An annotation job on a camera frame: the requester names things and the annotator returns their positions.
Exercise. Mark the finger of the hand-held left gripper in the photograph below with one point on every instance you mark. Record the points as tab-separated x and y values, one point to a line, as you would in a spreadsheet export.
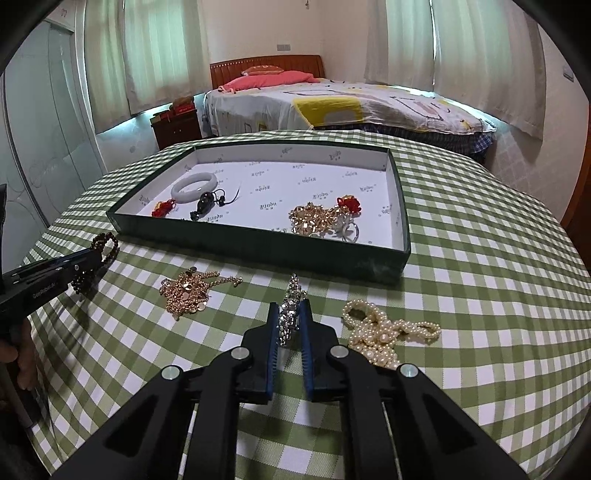
83	272
55	264

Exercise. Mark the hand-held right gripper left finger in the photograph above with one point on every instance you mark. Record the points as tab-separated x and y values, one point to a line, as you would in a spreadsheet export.
273	332

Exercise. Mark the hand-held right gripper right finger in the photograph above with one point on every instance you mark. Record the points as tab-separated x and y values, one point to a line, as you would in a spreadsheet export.
307	337

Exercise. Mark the gold coin red tassel charm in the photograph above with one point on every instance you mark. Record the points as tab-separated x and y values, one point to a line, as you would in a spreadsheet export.
161	210

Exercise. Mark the white jade bangle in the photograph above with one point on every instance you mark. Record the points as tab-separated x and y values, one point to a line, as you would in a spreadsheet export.
175	190

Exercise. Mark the green tray box white lining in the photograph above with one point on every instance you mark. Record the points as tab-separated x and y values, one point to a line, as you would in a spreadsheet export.
277	184

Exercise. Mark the person's left hand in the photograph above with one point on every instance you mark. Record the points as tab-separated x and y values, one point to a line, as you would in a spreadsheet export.
23	360

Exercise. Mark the glass sliding wardrobe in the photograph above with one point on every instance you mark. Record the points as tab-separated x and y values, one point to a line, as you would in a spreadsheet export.
41	129

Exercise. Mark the green checkered tablecloth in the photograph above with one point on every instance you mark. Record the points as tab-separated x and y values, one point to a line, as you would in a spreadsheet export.
461	277

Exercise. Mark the dark wooden nightstand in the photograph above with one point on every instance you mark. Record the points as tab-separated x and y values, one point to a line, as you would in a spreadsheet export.
178	131

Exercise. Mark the red box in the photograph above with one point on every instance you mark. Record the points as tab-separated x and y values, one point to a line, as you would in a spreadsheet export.
181	109

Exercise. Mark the white sheer curtain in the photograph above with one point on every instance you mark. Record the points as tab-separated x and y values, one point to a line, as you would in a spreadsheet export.
489	60
106	69
399	41
166	50

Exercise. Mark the blue plaid bed skirt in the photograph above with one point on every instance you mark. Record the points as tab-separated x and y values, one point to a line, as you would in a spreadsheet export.
438	138

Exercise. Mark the patterned white bed quilt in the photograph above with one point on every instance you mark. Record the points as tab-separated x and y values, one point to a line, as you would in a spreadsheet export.
369	106

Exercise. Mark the pink pillow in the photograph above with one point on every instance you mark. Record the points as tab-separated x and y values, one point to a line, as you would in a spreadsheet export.
268	81

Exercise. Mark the orange cushion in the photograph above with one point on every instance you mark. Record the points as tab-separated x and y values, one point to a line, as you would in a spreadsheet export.
261	70

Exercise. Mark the wooden bed headboard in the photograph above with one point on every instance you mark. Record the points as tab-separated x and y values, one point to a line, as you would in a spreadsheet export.
277	61

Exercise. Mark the brown wooden door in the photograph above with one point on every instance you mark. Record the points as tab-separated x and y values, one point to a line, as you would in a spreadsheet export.
579	184

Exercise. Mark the wall light switch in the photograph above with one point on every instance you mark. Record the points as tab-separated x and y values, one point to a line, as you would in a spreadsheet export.
569	72

